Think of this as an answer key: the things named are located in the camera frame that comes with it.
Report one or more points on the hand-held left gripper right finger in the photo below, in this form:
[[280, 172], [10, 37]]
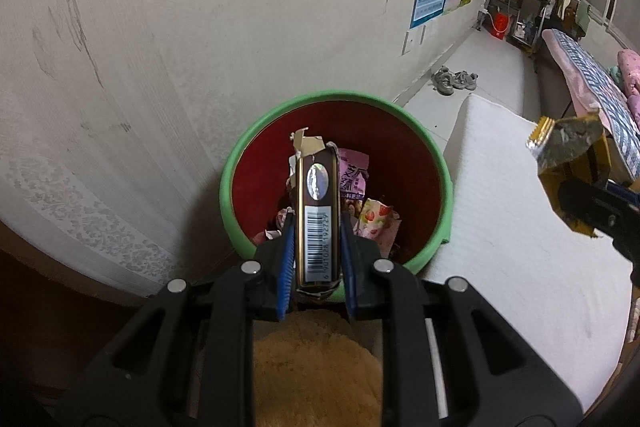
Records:
[[348, 267]]

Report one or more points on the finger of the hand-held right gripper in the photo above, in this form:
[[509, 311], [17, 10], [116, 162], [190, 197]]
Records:
[[595, 207]]

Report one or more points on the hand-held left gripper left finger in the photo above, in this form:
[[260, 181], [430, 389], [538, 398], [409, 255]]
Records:
[[286, 267]]

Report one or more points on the yellow triangular snack wrapper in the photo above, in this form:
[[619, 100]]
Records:
[[565, 147]]

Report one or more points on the green-rimmed red trash bin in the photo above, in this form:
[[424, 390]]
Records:
[[400, 147]]

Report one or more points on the strawberry print wrapper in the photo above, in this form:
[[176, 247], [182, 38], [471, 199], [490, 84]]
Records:
[[375, 217]]

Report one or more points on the pink bed sheet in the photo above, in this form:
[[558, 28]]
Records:
[[575, 94]]

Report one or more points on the pink duvet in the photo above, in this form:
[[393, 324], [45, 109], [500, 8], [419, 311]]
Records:
[[630, 72]]

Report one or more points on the blue plaid blanket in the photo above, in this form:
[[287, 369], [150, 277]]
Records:
[[585, 62]]

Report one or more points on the red bucket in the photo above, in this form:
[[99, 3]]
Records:
[[500, 26]]

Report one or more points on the white double wall socket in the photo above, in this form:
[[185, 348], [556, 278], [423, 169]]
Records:
[[422, 35]]

